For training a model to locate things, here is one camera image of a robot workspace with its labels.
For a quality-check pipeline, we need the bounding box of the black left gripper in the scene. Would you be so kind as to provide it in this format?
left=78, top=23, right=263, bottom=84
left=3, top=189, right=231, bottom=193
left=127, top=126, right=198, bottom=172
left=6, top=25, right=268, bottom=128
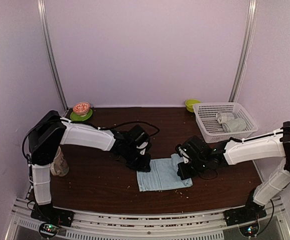
left=123, top=144, right=151, bottom=172

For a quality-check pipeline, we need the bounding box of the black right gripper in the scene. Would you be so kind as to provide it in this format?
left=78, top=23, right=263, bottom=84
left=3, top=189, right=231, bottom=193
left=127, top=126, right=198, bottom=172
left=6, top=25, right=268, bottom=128
left=177, top=157, right=208, bottom=181

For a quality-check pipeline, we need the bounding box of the light blue towel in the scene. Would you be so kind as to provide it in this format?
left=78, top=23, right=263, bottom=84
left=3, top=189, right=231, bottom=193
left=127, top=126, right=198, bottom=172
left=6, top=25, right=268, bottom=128
left=137, top=153, right=193, bottom=192

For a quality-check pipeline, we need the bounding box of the white perforated plastic basket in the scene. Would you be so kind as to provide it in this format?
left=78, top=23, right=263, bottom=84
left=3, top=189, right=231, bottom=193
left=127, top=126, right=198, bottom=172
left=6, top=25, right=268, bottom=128
left=193, top=102, right=258, bottom=143

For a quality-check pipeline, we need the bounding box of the mint green panda towel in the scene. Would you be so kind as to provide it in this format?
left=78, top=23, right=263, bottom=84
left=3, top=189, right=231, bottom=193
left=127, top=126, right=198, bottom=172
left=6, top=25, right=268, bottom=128
left=222, top=118, right=247, bottom=133

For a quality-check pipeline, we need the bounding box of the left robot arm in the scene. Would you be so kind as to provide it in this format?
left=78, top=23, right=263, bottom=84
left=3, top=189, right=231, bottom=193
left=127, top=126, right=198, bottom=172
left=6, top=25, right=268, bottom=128
left=22, top=110, right=151, bottom=222

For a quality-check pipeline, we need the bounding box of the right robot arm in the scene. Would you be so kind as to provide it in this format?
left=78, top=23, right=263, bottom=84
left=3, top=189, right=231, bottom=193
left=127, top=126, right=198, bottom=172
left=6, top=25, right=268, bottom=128
left=176, top=121, right=290, bottom=221

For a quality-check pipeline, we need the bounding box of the rolled towel in basket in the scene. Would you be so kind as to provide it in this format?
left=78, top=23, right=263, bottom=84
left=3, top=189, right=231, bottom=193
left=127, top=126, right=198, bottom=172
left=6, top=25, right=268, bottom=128
left=215, top=112, right=238, bottom=124

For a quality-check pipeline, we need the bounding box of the lime green bowl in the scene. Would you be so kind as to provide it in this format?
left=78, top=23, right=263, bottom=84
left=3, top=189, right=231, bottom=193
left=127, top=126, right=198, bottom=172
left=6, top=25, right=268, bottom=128
left=185, top=99, right=201, bottom=113

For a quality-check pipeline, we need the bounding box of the red patterned small bowl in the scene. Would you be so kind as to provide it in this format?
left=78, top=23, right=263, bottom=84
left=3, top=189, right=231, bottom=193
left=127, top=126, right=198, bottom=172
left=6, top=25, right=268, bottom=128
left=73, top=101, right=90, bottom=116

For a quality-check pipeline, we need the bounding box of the green saucer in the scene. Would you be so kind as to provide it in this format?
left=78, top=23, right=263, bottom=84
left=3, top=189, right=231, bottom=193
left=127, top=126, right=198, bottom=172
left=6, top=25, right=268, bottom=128
left=70, top=109, right=93, bottom=122

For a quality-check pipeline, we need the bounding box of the beige printed mug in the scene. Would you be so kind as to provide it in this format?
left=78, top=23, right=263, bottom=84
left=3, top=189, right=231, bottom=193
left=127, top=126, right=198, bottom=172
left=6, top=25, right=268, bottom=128
left=50, top=147, right=69, bottom=177

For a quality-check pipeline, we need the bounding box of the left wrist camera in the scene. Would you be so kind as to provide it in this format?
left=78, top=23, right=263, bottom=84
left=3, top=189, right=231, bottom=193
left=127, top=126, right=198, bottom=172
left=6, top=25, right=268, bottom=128
left=137, top=141, right=152, bottom=155

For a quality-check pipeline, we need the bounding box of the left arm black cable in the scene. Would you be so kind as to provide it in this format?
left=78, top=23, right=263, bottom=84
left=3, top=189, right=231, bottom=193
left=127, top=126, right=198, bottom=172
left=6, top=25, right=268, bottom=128
left=21, top=121, right=160, bottom=161

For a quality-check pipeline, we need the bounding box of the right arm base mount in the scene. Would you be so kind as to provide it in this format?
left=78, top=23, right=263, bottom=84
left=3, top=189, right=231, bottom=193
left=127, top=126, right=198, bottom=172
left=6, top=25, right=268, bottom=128
left=224, top=197, right=267, bottom=238

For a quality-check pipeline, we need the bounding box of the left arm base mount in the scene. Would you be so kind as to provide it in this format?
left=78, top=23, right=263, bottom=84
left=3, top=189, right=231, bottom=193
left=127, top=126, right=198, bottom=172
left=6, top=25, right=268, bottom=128
left=30, top=193, right=74, bottom=240

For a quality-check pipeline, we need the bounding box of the front aluminium rail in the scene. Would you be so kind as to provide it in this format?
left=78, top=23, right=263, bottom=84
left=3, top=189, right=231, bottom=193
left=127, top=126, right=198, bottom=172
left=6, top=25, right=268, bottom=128
left=3, top=197, right=290, bottom=240

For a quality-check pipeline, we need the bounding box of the left aluminium corner post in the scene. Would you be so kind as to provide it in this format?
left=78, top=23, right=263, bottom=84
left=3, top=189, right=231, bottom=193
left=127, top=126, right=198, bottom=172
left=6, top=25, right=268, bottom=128
left=37, top=0, right=69, bottom=112

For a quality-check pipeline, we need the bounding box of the aluminium corner post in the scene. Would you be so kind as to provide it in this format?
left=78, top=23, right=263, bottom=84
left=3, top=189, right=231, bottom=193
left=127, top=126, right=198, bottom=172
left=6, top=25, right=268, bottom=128
left=37, top=0, right=69, bottom=112
left=229, top=0, right=258, bottom=102

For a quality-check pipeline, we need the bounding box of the right aluminium corner post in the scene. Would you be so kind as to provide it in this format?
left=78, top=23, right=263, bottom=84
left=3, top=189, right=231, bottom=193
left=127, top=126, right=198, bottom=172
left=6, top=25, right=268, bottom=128
left=229, top=0, right=258, bottom=102

